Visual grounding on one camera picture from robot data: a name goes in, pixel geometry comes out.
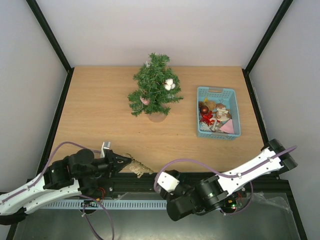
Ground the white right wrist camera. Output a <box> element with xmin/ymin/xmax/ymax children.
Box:
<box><xmin>156</xmin><ymin>172</ymin><xmax>180</xmax><ymax>193</ymax></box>

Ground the small green christmas tree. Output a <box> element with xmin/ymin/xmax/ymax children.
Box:
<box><xmin>127</xmin><ymin>52</ymin><xmax>184</xmax><ymax>117</ymax></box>

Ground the light blue plastic basket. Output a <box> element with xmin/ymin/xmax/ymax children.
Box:
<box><xmin>196</xmin><ymin>86</ymin><xmax>241</xmax><ymax>140</ymax></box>

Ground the wooden snowman figure ornament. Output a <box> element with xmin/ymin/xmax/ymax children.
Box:
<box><xmin>215</xmin><ymin>103</ymin><xmax>232</xmax><ymax>122</ymax></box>

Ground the wooden tree base disc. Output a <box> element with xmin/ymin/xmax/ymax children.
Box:
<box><xmin>147</xmin><ymin>112</ymin><xmax>167</xmax><ymax>123</ymax></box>

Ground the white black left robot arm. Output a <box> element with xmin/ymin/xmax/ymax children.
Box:
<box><xmin>0</xmin><ymin>149</ymin><xmax>132</xmax><ymax>226</ymax></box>

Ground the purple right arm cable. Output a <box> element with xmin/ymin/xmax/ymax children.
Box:
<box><xmin>153</xmin><ymin>146</ymin><xmax>298</xmax><ymax>217</ymax></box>

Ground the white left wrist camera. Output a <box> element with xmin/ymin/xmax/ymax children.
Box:
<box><xmin>100</xmin><ymin>141</ymin><xmax>111</xmax><ymax>158</ymax></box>

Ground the white snowflake ornament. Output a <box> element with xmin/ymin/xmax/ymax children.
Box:
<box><xmin>199</xmin><ymin>122</ymin><xmax>212</xmax><ymax>132</ymax></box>

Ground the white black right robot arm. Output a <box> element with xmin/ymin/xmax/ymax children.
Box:
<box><xmin>153</xmin><ymin>139</ymin><xmax>298</xmax><ymax>221</ymax></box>

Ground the red star ornament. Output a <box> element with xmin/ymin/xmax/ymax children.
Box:
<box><xmin>199</xmin><ymin>111</ymin><xmax>214</xmax><ymax>126</ymax></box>

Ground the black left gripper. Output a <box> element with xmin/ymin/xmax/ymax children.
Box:
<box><xmin>76</xmin><ymin>148</ymin><xmax>132</xmax><ymax>179</ymax></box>

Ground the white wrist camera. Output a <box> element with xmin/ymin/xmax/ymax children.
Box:
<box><xmin>100</xmin><ymin>141</ymin><xmax>111</xmax><ymax>158</ymax></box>
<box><xmin>156</xmin><ymin>172</ymin><xmax>180</xmax><ymax>193</ymax></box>

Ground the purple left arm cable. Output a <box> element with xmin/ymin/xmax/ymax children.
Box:
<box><xmin>0</xmin><ymin>141</ymin><xmax>115</xmax><ymax>240</ymax></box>

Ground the white pompom ornament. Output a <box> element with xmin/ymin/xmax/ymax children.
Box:
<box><xmin>164</xmin><ymin>78</ymin><xmax>176</xmax><ymax>91</ymax></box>

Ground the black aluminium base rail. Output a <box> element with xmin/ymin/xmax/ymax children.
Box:
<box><xmin>24</xmin><ymin>171</ymin><xmax>291</xmax><ymax>198</ymax></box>

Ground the pink heart ornament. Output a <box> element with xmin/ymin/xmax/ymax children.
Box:
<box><xmin>219</xmin><ymin>119</ymin><xmax>235</xmax><ymax>135</ymax></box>

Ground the red bauble ornament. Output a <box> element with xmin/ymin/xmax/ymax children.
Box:
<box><xmin>199</xmin><ymin>105</ymin><xmax>209</xmax><ymax>115</ymax></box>

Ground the fairy light wire string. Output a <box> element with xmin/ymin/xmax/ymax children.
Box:
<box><xmin>132</xmin><ymin>61</ymin><xmax>181</xmax><ymax>111</ymax></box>

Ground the light blue cable duct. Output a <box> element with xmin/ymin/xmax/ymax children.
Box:
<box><xmin>37</xmin><ymin>199</ymin><xmax>168</xmax><ymax>210</ymax></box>

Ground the pink pompom ornament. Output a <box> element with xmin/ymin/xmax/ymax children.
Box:
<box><xmin>140</xmin><ymin>96</ymin><xmax>150</xmax><ymax>106</ymax></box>

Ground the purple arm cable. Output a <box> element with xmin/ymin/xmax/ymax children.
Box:
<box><xmin>0</xmin><ymin>141</ymin><xmax>115</xmax><ymax>240</ymax></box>
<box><xmin>153</xmin><ymin>146</ymin><xmax>298</xmax><ymax>217</ymax></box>

